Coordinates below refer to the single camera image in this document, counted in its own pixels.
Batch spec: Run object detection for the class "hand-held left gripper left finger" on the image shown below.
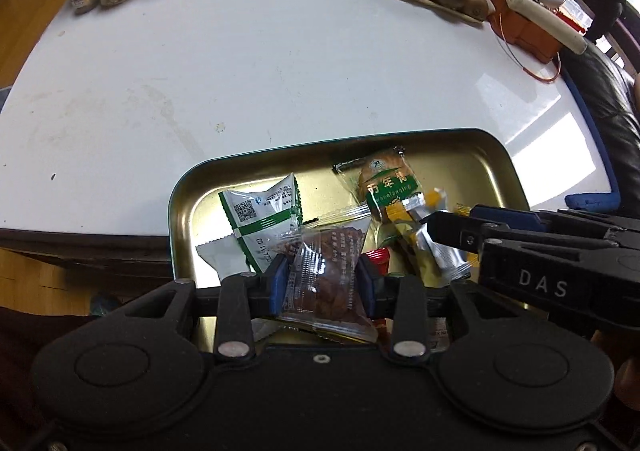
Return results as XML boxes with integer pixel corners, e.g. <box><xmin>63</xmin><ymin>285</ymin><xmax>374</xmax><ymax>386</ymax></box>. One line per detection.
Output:
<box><xmin>125</xmin><ymin>256</ymin><xmax>289</xmax><ymax>363</ymax></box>

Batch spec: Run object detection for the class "yellow and silver snack packet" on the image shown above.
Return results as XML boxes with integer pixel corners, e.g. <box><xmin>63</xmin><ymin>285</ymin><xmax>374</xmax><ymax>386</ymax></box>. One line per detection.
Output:
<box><xmin>394</xmin><ymin>188</ymin><xmax>474</xmax><ymax>285</ymax></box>

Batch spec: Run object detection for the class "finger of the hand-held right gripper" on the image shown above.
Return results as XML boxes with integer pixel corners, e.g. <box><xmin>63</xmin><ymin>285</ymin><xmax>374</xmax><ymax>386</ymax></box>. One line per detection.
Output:
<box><xmin>470</xmin><ymin>204</ymin><xmax>547</xmax><ymax>232</ymax></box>
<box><xmin>420</xmin><ymin>211</ymin><xmax>501</xmax><ymax>252</ymax></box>

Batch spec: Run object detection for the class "blue chair edge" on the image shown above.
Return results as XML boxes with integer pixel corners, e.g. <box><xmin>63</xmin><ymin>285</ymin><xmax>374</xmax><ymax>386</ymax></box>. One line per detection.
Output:
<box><xmin>565</xmin><ymin>190</ymin><xmax>622</xmax><ymax>212</ymax></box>

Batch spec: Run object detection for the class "orange bag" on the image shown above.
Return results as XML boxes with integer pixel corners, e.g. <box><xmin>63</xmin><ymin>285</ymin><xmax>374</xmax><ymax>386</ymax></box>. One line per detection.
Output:
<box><xmin>487</xmin><ymin>0</ymin><xmax>564</xmax><ymax>64</ymax></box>

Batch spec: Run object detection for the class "red candy wrapper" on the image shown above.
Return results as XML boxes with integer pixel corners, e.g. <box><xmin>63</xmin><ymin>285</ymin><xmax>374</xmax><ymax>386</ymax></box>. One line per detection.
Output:
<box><xmin>362</xmin><ymin>248</ymin><xmax>391</xmax><ymax>278</ymax></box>

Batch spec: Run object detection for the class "orange cable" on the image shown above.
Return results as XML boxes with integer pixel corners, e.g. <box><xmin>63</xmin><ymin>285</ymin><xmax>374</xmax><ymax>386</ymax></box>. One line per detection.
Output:
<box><xmin>492</xmin><ymin>15</ymin><xmax>564</xmax><ymax>82</ymax></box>

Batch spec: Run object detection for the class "white plastic tool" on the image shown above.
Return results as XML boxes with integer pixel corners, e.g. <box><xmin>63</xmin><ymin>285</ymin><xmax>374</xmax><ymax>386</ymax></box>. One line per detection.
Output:
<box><xmin>472</xmin><ymin>0</ymin><xmax>587</xmax><ymax>54</ymax></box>

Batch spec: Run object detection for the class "black leather sofa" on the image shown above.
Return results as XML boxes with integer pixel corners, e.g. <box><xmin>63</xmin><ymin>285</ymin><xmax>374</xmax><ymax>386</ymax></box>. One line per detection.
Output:
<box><xmin>559</xmin><ymin>38</ymin><xmax>640</xmax><ymax>212</ymax></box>

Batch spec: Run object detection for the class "green biscuit stick packet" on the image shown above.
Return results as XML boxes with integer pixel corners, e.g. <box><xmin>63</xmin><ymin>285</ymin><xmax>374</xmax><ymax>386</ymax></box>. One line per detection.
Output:
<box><xmin>332</xmin><ymin>145</ymin><xmax>427</xmax><ymax>222</ymax></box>

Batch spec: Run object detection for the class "green and white snack packet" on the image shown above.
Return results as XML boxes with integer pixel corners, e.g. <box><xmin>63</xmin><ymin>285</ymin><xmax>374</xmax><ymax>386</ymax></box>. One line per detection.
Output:
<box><xmin>218</xmin><ymin>172</ymin><xmax>307</xmax><ymax>273</ymax></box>

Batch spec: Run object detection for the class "clear packet of brown snack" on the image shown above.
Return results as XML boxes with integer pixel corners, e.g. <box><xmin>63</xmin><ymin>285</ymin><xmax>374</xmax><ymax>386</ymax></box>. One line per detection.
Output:
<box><xmin>276</xmin><ymin>216</ymin><xmax>379</xmax><ymax>345</ymax></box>

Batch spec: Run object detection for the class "plain white snack packet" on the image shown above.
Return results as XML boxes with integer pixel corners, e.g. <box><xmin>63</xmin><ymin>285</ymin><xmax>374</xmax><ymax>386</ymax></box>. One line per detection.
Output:
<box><xmin>194</xmin><ymin>237</ymin><xmax>252</xmax><ymax>288</ymax></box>

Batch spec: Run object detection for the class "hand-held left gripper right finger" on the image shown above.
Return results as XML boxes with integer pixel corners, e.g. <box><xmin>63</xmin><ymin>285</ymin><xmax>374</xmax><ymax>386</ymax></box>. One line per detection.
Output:
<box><xmin>356</xmin><ymin>256</ymin><xmax>506</xmax><ymax>364</ymax></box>

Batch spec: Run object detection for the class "white and pink snack packet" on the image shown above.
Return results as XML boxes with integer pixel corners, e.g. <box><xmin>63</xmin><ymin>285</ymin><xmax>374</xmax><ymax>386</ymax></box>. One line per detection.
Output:
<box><xmin>429</xmin><ymin>316</ymin><xmax>452</xmax><ymax>353</ymax></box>

